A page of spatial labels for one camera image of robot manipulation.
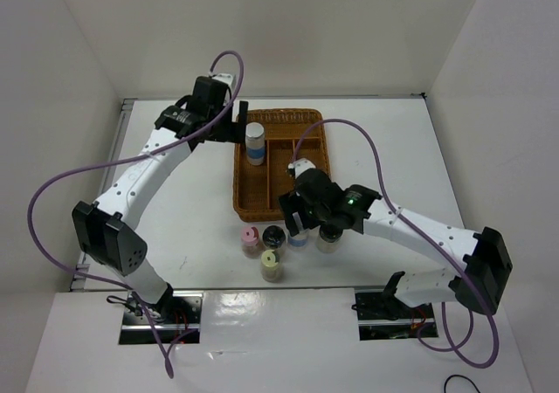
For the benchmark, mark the yellow lid spice jar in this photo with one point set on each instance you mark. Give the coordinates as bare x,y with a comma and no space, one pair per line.
271,267

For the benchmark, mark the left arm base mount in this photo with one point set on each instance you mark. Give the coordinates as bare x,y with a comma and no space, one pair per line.
182,323

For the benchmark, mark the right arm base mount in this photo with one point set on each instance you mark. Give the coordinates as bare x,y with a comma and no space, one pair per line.
382,319

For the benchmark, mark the brown wicker divided basket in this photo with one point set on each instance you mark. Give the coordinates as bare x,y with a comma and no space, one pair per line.
256,189

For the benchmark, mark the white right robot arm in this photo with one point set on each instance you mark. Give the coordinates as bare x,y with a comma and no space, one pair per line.
475,266

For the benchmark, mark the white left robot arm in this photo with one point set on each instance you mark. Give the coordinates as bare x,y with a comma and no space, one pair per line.
106,228

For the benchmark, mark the blue label silver cap bottle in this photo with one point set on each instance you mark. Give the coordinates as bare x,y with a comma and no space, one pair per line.
255,143

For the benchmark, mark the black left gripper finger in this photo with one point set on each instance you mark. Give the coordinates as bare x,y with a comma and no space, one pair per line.
242,121
224,131

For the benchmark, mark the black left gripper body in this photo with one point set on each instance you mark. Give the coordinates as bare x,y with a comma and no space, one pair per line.
219,112

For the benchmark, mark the pink lid spice jar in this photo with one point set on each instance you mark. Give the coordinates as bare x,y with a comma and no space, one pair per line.
250,242

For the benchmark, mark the black lid spice jar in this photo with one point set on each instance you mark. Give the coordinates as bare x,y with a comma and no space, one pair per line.
274,238

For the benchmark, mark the black lid pepper jar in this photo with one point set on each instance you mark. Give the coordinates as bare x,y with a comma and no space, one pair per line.
328,241

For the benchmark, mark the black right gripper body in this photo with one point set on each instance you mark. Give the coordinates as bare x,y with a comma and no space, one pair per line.
319,210

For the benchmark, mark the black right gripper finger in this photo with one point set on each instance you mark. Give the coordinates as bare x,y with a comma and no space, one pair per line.
335,226
299,212

